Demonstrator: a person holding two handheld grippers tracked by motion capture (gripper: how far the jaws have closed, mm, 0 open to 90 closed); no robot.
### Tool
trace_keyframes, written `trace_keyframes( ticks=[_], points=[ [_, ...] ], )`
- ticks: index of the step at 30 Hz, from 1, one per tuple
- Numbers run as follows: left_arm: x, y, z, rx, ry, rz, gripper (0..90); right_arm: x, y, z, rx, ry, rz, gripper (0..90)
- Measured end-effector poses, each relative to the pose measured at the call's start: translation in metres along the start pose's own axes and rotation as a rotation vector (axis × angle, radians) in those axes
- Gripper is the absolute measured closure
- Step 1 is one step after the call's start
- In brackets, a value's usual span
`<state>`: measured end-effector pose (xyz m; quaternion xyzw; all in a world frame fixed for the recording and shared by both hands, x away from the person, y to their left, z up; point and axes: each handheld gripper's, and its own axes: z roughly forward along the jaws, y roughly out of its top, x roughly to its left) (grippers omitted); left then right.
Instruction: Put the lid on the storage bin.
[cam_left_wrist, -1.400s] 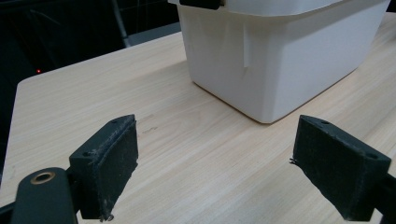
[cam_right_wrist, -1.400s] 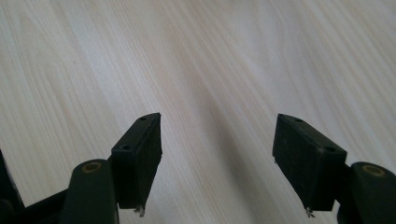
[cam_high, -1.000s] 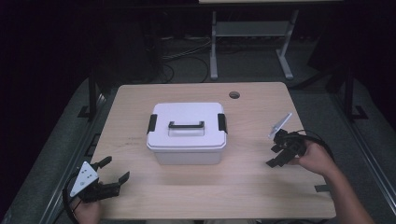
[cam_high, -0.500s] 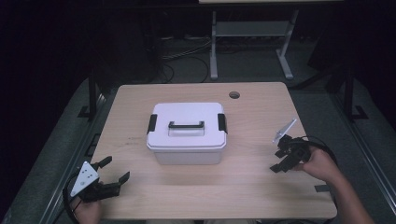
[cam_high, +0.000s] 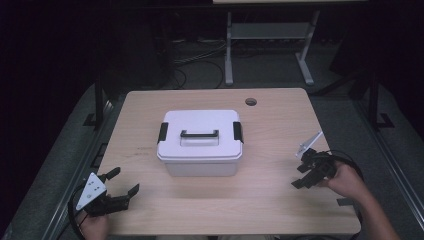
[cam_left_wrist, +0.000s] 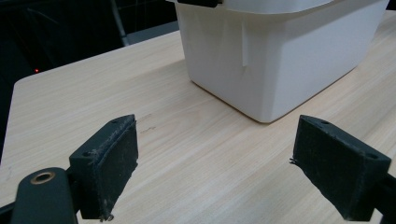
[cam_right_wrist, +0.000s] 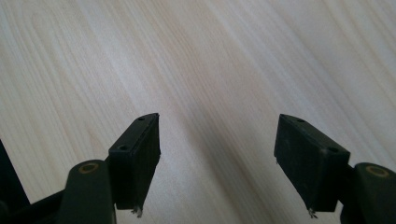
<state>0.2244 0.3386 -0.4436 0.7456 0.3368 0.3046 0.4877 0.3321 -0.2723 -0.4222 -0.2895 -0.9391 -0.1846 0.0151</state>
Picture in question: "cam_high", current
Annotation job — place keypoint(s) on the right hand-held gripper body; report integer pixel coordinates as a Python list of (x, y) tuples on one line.
[(321, 165)]

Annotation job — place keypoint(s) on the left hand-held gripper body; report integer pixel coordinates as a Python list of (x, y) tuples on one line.
[(96, 200)]

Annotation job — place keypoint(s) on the white plastic storage box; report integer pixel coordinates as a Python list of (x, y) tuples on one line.
[(201, 168)]

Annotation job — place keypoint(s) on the person's left hand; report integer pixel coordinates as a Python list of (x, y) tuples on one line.
[(95, 228)]

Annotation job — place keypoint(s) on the person's right hand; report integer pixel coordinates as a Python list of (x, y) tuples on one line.
[(348, 183)]

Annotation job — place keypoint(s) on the grey tape strip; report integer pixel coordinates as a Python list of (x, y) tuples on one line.
[(345, 201)]

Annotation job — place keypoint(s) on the black metal stand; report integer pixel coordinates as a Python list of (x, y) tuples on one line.
[(374, 103), (99, 103)]

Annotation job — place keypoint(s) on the black bracket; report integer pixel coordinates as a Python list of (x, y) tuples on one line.
[(99, 155)]

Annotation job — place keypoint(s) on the aluminium rail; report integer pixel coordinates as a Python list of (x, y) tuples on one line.
[(80, 166), (390, 156)]

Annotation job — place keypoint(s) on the grey metal table frame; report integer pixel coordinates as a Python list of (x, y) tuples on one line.
[(270, 30)]

